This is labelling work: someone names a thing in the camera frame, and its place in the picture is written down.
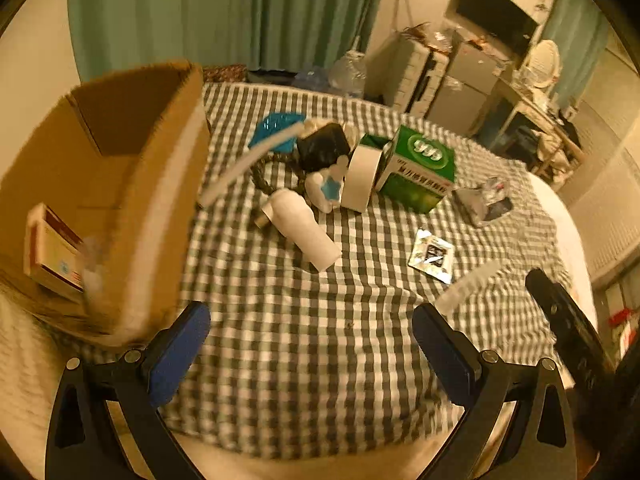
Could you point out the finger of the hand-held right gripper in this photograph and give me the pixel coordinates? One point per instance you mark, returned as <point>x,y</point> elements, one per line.
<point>575,325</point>

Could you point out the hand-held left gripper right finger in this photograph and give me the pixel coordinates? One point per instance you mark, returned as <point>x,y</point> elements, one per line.
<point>445,355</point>

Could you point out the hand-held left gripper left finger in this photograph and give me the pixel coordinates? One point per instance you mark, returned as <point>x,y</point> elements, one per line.
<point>180,350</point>

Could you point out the brown cardboard box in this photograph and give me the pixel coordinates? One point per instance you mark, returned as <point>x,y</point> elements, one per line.
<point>150,185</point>

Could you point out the green medicine box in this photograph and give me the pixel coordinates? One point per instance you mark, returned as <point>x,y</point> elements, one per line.
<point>420,170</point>

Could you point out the white foam tube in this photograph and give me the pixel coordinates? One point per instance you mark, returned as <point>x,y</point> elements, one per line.
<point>250,160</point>

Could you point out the small foil sachet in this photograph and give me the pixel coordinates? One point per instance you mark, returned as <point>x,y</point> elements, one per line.
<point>431,255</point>

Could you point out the checked bed sheet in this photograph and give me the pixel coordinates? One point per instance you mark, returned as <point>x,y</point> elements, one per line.
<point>310,335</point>

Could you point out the crumpled silver packet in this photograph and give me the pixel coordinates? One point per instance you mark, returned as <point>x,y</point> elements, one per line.
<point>485,200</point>

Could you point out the red and white medicine box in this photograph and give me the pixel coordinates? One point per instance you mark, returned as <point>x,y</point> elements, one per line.
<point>52,255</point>

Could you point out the white plastic bottle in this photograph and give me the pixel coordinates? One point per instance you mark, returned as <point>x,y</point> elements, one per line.
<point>305,230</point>

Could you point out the white tape roll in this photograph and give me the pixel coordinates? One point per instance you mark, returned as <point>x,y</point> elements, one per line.
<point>357,180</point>

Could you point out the light wooden desk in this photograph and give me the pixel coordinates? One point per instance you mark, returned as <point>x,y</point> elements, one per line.
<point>530,110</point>

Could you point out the black square box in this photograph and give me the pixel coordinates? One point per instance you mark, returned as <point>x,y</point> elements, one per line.
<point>322,147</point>

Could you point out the blue blister pack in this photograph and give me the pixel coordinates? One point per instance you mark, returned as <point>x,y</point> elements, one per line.
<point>272,127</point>

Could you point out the grey small fridge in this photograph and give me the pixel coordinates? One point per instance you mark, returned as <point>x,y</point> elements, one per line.
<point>470,90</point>

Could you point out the white desk fan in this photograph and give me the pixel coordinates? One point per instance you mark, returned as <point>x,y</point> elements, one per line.
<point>542,65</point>

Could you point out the white ribbed suitcase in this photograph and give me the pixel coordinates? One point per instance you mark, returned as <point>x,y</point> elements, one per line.
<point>415,80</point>

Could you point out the patterned brown pouch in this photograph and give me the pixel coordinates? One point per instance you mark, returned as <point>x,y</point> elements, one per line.
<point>225,73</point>

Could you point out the dark flat item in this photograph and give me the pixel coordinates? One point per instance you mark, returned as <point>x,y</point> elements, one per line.
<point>270,76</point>

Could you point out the large clear water bottle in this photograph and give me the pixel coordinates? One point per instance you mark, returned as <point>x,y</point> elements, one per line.
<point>350,72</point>

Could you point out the green curtain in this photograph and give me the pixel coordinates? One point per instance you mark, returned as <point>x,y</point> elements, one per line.
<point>575,15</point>
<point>200,15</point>

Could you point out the black television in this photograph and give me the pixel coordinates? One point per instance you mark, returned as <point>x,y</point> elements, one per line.
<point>500,15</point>

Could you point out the clutter on suitcase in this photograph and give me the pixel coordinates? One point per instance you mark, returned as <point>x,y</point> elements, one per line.
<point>425,35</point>

